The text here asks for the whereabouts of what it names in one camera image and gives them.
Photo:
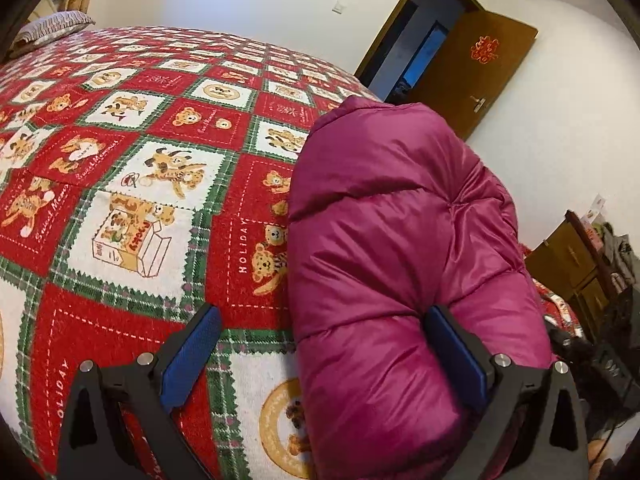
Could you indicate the white card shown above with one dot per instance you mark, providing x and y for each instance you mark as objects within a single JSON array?
[{"x": 600, "y": 207}]

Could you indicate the brown wooden door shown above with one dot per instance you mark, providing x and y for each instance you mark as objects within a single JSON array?
[{"x": 465, "y": 80}]

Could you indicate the white wall switch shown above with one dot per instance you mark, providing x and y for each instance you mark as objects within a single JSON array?
[{"x": 339, "y": 8}]

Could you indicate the grey clothes on cabinet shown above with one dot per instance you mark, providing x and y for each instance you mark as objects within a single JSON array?
[{"x": 622, "y": 255}]

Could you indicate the grey patterned pillow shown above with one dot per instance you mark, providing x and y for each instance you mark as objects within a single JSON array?
[{"x": 52, "y": 27}]

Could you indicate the brown wooden door frame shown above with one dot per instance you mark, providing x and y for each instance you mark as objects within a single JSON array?
[{"x": 385, "y": 35}]

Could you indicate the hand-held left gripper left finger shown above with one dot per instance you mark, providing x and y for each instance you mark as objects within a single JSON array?
[{"x": 192, "y": 355}]

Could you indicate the magenta down jacket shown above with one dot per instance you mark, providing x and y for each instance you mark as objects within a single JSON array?
[{"x": 400, "y": 240}]

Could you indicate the red printed bed blanket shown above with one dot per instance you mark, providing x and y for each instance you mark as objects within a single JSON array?
[{"x": 150, "y": 170}]

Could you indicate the brown wooden cabinet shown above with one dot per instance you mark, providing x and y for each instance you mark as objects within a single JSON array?
[{"x": 565, "y": 265}]

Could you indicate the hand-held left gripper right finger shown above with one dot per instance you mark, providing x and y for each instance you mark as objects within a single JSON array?
[{"x": 457, "y": 360}]

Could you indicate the red paper door decoration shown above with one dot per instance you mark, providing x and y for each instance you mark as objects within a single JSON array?
[{"x": 485, "y": 49}]

